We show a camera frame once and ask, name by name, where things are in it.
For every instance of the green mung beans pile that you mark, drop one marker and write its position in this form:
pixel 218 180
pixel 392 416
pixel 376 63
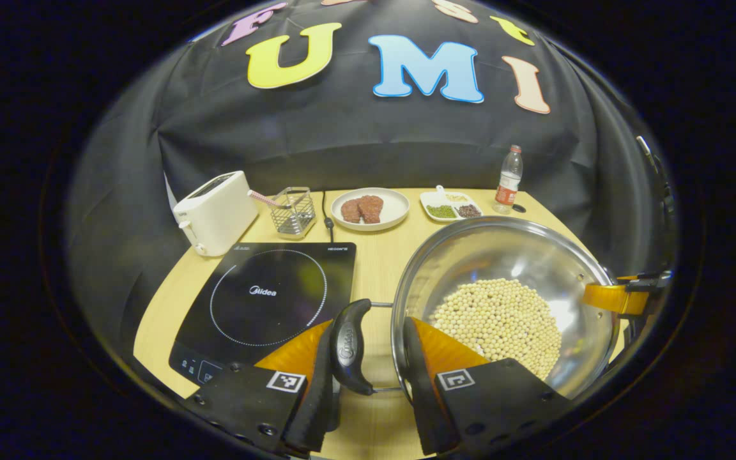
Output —
pixel 441 211

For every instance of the white round plate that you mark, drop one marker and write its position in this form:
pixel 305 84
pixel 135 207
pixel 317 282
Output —
pixel 397 204

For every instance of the dark red beans pile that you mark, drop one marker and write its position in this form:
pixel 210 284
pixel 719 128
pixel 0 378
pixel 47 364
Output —
pixel 469 211

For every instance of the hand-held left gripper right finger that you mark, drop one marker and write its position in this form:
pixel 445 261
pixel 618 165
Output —
pixel 425 396

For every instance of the black backdrop cloth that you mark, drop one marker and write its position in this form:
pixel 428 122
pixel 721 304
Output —
pixel 342 140

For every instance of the white toaster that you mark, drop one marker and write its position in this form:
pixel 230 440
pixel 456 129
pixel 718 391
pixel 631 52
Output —
pixel 214 217

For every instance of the pink stick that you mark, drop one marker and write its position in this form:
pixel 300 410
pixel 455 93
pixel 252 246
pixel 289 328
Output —
pixel 262 199

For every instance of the raw red meat piece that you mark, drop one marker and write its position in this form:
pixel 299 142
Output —
pixel 350 211
pixel 372 209

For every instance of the black induction cooktop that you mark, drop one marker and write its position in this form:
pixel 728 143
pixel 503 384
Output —
pixel 246 319

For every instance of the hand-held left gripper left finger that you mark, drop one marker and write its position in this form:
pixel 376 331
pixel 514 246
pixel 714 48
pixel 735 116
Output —
pixel 314 409

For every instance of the small pale beans pile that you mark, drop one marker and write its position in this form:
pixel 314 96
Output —
pixel 457 198

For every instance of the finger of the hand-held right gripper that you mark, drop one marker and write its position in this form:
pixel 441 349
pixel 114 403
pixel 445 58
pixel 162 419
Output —
pixel 652 280

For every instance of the pile of soybeans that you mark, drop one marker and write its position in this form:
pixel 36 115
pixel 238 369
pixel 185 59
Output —
pixel 502 319

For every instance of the white divided dish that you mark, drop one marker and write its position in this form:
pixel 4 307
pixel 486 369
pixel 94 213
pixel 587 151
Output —
pixel 432 197

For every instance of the plastic water bottle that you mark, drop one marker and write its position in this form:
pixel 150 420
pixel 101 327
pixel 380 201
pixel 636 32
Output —
pixel 507 188

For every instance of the stainless steel pot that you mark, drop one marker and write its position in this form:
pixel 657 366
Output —
pixel 502 249

